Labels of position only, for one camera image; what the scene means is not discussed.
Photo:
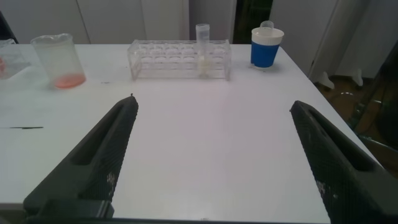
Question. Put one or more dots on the blue and white cup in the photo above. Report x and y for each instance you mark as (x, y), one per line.
(264, 54)

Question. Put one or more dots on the clear acrylic test tube rack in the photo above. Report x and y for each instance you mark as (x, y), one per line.
(12, 59)
(168, 59)

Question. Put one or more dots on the test tube with cream pigment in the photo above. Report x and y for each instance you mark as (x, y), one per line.
(203, 62)

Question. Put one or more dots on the clear plastic beaker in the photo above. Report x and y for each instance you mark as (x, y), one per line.
(59, 59)

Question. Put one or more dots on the test tube with red pigment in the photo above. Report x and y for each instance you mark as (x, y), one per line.
(267, 24)
(1, 66)

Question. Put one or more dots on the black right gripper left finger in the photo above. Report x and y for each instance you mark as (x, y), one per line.
(93, 161)

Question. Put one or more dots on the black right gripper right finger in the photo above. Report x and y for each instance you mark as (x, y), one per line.
(342, 168)

